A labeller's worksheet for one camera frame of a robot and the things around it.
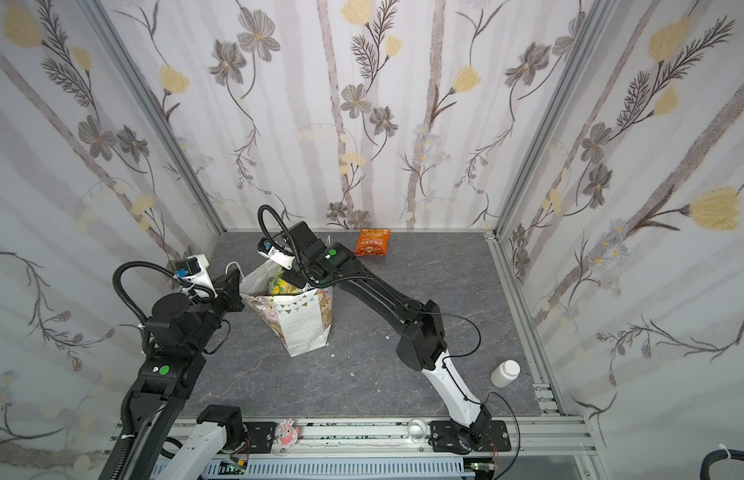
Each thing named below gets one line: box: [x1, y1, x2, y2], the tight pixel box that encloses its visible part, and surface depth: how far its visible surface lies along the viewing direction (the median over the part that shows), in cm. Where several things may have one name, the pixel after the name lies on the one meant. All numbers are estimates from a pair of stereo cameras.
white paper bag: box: [240, 261, 334, 357], surface depth 79 cm
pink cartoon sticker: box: [278, 418, 298, 447], surface depth 74 cm
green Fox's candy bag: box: [268, 268, 303, 295], surface depth 78 cm
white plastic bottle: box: [490, 359, 521, 389], surface depth 78 cm
